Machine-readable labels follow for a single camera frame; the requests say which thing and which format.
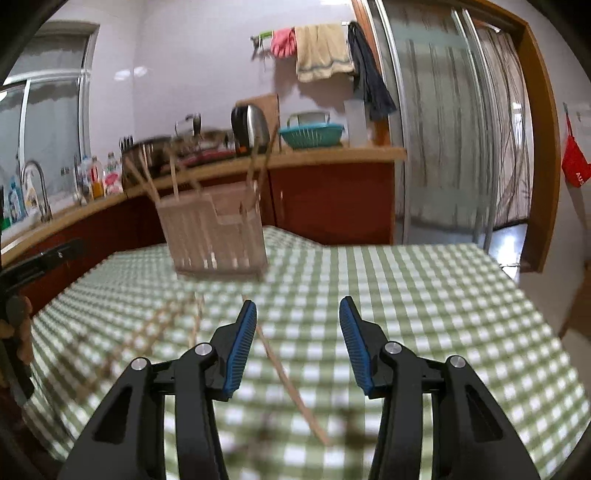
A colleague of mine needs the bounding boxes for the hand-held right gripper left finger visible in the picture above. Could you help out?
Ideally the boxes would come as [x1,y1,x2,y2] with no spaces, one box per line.
[58,299,257,480]

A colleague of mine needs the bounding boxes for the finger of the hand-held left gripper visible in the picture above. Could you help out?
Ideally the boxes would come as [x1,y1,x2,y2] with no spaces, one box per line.
[0,237,87,301]

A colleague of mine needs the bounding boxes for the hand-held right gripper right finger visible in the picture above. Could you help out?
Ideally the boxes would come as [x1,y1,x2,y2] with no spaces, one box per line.
[338,296,541,480]

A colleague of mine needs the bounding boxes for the pile of wooden chopsticks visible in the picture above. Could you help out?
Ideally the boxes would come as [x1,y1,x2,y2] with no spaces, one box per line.
[76,293,207,402]

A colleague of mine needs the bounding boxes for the beige perforated utensil basket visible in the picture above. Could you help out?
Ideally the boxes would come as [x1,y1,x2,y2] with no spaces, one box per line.
[154,179,270,278]

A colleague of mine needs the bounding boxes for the person's left hand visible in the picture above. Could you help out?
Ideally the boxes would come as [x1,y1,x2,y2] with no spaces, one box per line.
[0,295,34,370]

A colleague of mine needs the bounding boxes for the green checked tablecloth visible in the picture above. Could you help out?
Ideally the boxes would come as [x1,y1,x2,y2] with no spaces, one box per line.
[21,225,585,480]

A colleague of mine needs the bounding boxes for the blue dish soap bottle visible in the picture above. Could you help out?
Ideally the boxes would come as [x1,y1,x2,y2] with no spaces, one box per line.
[8,180,24,221]

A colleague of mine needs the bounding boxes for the white cleaner bottle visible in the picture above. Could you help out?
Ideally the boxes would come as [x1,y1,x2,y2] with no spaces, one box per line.
[23,178,40,216]

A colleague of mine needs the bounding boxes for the tall steel faucet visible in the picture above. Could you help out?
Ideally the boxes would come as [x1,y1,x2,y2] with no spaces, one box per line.
[20,161,54,223]

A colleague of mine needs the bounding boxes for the small steel tap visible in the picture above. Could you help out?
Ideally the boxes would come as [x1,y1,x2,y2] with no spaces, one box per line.
[73,154,88,205]

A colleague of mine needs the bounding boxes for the red label oil bottle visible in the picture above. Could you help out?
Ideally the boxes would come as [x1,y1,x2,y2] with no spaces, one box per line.
[90,157,105,200]

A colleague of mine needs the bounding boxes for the red-brown kitchen cabinets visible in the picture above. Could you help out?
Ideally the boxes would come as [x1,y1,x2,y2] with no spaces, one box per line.
[0,161,398,324]

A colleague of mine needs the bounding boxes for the red induction cooker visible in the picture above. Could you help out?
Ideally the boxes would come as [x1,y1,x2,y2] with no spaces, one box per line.
[179,150,237,168]

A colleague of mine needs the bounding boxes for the wooden kitchen counter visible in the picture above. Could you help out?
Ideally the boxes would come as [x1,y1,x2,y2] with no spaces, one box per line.
[0,147,408,261]

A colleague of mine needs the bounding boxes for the steel wok with lid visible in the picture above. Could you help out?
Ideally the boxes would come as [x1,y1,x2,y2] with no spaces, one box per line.
[174,114,232,154]

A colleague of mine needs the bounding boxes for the teal plastic colander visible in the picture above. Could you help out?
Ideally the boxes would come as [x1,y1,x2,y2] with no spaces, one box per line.
[279,124,346,150]

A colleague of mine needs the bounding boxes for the black electric kettle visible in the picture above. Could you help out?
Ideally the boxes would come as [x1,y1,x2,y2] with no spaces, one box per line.
[230,104,271,158]

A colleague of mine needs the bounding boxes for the sliding glass door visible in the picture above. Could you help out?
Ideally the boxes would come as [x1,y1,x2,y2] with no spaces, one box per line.
[369,0,530,245]

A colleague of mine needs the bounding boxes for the wooden cutting board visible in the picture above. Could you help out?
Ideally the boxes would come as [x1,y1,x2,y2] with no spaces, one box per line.
[235,93,281,153]

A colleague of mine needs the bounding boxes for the dark hanging cloth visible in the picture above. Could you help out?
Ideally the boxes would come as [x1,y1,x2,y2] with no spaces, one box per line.
[346,21,398,122]

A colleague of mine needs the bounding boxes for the red hanging bag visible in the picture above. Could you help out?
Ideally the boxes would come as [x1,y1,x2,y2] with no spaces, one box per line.
[560,104,591,188]

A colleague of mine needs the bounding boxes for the beige hanging towel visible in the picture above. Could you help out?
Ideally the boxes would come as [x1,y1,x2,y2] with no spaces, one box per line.
[294,24,356,83]

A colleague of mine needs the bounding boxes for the pink rubber gloves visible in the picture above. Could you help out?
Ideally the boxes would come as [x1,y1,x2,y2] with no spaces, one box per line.
[270,28,299,59]

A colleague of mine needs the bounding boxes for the aluminium frame window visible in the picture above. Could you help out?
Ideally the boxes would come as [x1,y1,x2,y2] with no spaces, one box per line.
[0,21,101,217]

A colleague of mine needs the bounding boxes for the wooden door frame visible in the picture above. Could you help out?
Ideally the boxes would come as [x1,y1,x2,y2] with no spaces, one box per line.
[351,0,562,274]

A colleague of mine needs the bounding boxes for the wall towel rack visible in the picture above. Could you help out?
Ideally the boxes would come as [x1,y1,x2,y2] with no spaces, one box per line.
[250,30,278,59]

